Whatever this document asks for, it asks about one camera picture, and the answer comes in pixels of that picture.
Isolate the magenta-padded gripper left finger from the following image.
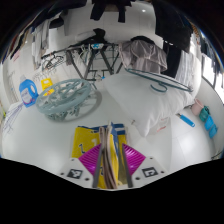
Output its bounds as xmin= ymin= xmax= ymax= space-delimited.
xmin=58 ymin=143 xmax=104 ymax=189

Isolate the blue detergent bottle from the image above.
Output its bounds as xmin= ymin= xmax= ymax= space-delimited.
xmin=18 ymin=74 xmax=40 ymax=108

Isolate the white pillow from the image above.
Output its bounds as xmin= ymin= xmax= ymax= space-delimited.
xmin=101 ymin=69 xmax=198 ymax=138

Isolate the bundle of black clothes hangers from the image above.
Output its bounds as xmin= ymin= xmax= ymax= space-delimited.
xmin=41 ymin=53 xmax=68 ymax=72

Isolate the black folding drying rack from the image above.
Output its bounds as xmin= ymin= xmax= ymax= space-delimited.
xmin=41 ymin=41 xmax=126 ymax=81

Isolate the bundle of thin wire hangers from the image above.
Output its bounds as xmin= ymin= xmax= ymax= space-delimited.
xmin=1 ymin=101 xmax=25 ymax=134

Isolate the row of hanging clothes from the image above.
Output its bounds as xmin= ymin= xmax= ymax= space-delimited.
xmin=9 ymin=0 xmax=214 ymax=79

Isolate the teal clothes hanger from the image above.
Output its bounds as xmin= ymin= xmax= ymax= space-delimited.
xmin=125 ymin=67 xmax=194 ymax=94

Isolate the blue plastic stick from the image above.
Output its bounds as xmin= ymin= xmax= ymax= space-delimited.
xmin=179 ymin=113 xmax=196 ymax=128

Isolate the pale green round clip hanger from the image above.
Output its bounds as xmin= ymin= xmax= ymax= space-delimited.
xmin=35 ymin=78 xmax=103 ymax=122

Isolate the teal plastic cup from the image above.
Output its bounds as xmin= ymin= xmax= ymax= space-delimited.
xmin=198 ymin=105 xmax=211 ymax=123

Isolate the yellow and blue patterned towel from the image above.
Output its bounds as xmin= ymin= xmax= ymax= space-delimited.
xmin=70 ymin=121 xmax=129 ymax=191

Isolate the pink plastic cup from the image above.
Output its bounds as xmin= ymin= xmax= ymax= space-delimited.
xmin=190 ymin=98 xmax=205 ymax=116

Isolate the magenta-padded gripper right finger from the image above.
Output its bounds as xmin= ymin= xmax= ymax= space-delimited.
xmin=120 ymin=143 xmax=169 ymax=188

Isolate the grey garment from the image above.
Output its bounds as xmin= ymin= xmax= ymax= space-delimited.
xmin=119 ymin=35 xmax=168 ymax=74

